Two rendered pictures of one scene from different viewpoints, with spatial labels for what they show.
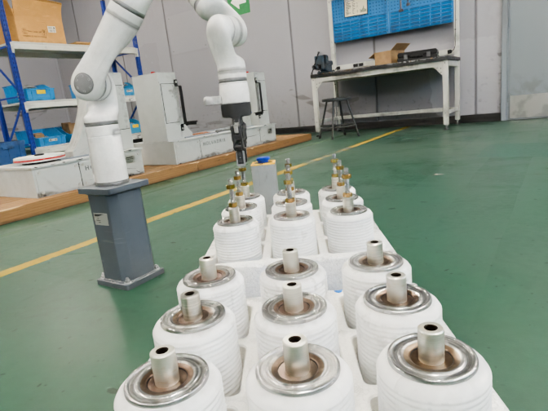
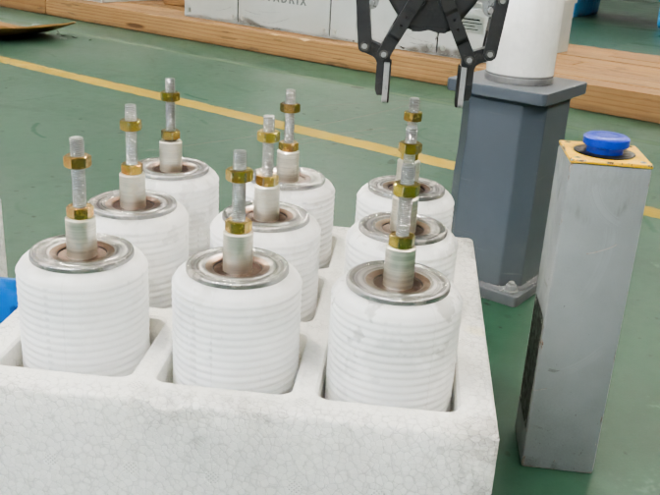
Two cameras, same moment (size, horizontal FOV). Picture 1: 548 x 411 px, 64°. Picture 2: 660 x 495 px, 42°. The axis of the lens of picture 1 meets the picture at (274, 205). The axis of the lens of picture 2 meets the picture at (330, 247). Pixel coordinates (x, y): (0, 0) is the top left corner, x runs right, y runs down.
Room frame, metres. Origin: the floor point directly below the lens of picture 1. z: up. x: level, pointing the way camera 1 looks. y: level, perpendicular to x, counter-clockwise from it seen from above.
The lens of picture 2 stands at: (1.07, -0.74, 0.50)
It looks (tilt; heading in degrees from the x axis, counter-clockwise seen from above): 21 degrees down; 92
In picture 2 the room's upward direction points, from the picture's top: 3 degrees clockwise
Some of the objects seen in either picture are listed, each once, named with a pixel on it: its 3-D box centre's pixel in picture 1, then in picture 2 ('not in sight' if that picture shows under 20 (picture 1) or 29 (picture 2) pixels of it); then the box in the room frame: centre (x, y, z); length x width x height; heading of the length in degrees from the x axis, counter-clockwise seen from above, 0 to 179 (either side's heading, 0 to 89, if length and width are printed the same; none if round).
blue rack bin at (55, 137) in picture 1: (41, 137); not in sight; (5.56, 2.79, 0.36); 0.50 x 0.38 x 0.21; 57
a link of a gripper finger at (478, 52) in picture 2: not in sight; (475, 73); (1.17, 0.07, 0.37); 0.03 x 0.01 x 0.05; 178
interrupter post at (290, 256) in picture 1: (290, 260); not in sight; (0.58, -0.02, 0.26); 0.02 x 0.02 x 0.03
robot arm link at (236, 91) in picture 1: (226, 90); not in sight; (1.12, 0.09, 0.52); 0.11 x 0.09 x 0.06; 88
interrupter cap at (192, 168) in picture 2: (235, 221); (171, 169); (0.88, 0.08, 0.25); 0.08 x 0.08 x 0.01
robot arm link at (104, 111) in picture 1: (97, 99); not in sight; (1.28, 0.46, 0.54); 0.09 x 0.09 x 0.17; 83
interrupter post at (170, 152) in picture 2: (234, 214); (170, 156); (0.88, 0.08, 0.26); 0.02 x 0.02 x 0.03
